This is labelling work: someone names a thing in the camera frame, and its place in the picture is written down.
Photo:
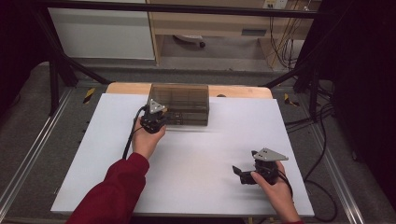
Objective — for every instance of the transparent brown drawer box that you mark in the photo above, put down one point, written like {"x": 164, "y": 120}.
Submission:
{"x": 186, "y": 99}

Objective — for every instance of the light wooden desk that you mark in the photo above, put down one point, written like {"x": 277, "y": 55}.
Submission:
{"x": 211, "y": 23}

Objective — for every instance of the white wall socket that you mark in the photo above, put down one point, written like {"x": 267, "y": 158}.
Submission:
{"x": 275, "y": 3}

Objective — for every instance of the white cabinet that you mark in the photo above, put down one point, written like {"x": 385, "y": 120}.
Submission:
{"x": 102, "y": 34}

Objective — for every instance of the black metal stand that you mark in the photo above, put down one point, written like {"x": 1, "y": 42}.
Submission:
{"x": 313, "y": 90}
{"x": 54, "y": 81}

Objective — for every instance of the wooden table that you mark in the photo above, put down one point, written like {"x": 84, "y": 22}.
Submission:
{"x": 127, "y": 88}

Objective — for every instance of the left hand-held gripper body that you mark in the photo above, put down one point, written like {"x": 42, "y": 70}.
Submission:
{"x": 154, "y": 107}

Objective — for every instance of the person's right hand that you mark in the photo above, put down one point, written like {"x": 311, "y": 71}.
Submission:
{"x": 280, "y": 196}

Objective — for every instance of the black metal crossbar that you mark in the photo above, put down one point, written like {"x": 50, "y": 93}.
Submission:
{"x": 186, "y": 8}

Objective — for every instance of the yellow black tape strip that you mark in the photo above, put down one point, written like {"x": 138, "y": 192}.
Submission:
{"x": 89, "y": 95}
{"x": 291, "y": 101}

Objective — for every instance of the dark curtain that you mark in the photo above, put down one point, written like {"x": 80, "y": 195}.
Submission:
{"x": 364, "y": 77}
{"x": 15, "y": 46}

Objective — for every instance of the person's left hand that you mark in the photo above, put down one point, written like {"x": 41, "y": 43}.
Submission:
{"x": 146, "y": 143}

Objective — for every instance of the white table board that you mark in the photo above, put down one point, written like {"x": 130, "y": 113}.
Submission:
{"x": 193, "y": 155}

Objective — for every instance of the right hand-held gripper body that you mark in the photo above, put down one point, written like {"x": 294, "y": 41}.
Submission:
{"x": 269, "y": 154}

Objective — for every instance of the aluminium rail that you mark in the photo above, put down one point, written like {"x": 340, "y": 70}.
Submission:
{"x": 34, "y": 146}
{"x": 339, "y": 177}

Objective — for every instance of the white chair base with caster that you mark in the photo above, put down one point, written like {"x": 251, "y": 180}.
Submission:
{"x": 188, "y": 38}

